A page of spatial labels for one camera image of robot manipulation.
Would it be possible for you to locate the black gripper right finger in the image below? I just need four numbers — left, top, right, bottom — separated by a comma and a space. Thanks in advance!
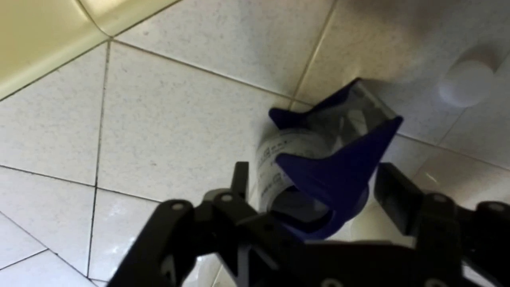
373, 160, 510, 287

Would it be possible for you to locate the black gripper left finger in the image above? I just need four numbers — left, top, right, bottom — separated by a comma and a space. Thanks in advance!
104, 159, 321, 287

